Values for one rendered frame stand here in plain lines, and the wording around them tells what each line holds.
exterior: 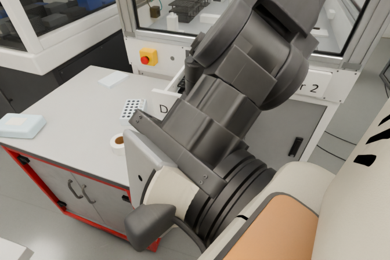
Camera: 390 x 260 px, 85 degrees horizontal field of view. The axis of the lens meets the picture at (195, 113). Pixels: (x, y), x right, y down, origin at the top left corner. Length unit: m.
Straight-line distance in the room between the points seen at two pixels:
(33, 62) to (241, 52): 1.15
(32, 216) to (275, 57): 1.70
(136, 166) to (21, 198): 1.73
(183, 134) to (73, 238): 1.44
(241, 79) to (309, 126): 0.98
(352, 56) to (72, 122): 1.09
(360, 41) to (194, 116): 0.83
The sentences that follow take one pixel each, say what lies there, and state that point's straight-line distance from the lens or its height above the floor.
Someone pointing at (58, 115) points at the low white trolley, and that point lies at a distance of 1.06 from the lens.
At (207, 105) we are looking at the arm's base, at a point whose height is 1.23.
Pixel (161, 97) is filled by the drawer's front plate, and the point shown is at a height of 0.91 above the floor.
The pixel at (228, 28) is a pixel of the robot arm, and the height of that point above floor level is 1.28.
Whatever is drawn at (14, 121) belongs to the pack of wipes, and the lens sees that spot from 1.04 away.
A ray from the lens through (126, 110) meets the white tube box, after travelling 0.91.
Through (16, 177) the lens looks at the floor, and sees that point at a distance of 2.04.
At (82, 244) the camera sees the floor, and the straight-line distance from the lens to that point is 1.55.
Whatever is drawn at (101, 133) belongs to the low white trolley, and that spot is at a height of 0.76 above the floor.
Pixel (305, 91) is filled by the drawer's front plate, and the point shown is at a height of 0.84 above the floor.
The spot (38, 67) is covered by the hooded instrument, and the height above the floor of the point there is 0.85.
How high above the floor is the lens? 1.35
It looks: 41 degrees down
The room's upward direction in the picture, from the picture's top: straight up
